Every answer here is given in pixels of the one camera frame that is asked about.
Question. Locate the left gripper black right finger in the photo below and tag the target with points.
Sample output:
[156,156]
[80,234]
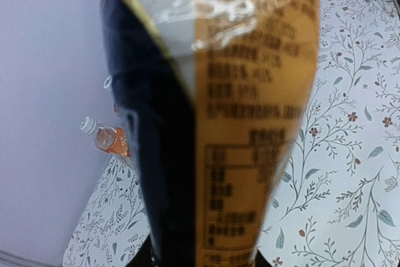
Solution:
[259,259]

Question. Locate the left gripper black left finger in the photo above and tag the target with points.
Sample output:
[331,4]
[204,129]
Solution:
[149,254]

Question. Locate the black-label orange drink bottle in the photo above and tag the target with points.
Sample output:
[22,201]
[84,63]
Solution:
[211,96]

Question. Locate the slim red-label tea bottle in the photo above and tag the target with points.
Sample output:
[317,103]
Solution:
[107,138]

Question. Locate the orange grey-label tea bottle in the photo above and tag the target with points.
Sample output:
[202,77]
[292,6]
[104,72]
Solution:
[107,85]

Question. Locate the floral patterned table mat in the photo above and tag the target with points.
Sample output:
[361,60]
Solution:
[338,201]

